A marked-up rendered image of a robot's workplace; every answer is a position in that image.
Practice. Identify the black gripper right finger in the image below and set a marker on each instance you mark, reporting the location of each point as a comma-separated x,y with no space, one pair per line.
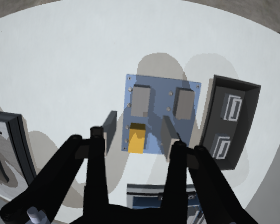
218,201

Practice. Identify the yellow rectangular block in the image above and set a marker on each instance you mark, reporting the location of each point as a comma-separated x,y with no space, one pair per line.
136,138

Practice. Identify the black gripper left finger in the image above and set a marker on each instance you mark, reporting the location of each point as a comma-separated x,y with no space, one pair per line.
40,202

